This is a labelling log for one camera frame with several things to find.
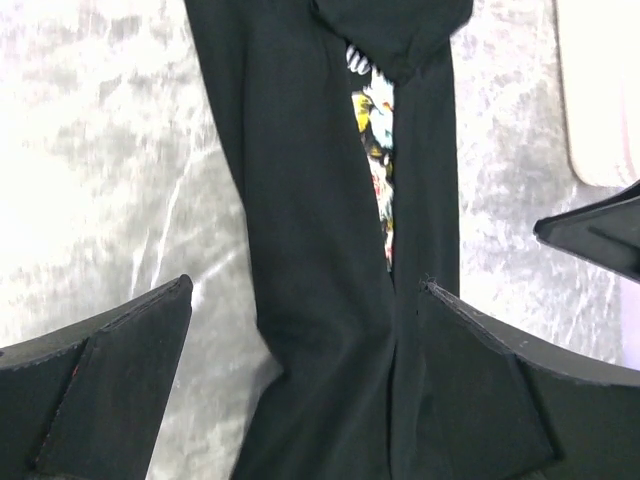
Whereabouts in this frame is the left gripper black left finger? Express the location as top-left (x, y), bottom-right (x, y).
top-left (1, 275), bottom-right (193, 479)

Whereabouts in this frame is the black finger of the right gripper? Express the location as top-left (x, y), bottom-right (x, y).
top-left (534, 183), bottom-right (640, 282)

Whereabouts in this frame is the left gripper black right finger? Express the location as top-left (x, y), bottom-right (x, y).
top-left (421, 282), bottom-right (639, 479)

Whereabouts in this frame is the black floral print t shirt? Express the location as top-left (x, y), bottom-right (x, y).
top-left (186, 1), bottom-right (473, 479)

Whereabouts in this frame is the white perforated plastic basket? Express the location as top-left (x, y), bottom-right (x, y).
top-left (556, 0), bottom-right (639, 187)

